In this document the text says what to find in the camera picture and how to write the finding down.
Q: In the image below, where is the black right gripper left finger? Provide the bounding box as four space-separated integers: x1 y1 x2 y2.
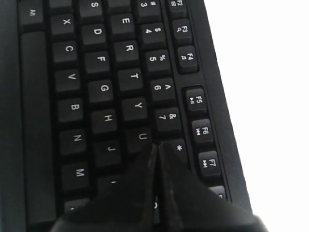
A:
51 144 157 232

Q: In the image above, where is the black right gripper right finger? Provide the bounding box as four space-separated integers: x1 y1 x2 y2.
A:
158 143 267 232

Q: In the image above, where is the black acer keyboard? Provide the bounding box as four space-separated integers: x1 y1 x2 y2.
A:
0 0 252 232

